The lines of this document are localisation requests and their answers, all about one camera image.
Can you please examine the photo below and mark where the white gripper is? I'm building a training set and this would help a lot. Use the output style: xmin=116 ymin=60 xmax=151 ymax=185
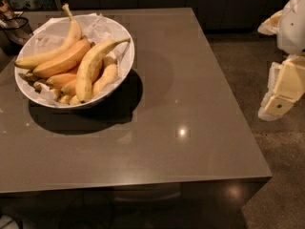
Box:
xmin=257 ymin=0 xmax=305 ymax=121

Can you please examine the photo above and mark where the large yellow front banana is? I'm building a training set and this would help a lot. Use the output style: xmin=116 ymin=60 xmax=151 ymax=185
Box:
xmin=75 ymin=37 xmax=131 ymax=103

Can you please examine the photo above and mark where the small yellow banana right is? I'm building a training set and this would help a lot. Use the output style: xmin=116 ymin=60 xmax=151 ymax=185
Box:
xmin=92 ymin=56 xmax=118 ymax=96

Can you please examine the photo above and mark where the orange-yellow banana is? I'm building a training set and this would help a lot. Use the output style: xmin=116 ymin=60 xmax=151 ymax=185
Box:
xmin=32 ymin=36 xmax=91 ymax=78

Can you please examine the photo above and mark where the white bowl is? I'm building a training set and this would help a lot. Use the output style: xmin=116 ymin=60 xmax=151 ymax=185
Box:
xmin=14 ymin=13 xmax=134 ymax=110

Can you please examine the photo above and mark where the orange banana lower left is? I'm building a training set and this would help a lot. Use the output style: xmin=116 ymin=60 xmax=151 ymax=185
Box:
xmin=46 ymin=67 xmax=78 ymax=89

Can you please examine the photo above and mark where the long yellow banana top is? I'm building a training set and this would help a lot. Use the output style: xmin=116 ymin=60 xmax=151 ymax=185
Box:
xmin=14 ymin=4 xmax=82 ymax=70

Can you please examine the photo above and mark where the white paper liner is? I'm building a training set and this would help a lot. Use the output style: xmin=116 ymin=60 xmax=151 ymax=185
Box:
xmin=14 ymin=13 xmax=134 ymax=109

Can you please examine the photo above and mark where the black wire basket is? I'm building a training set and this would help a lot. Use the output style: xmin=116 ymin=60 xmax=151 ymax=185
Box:
xmin=0 ymin=14 xmax=32 ymax=46

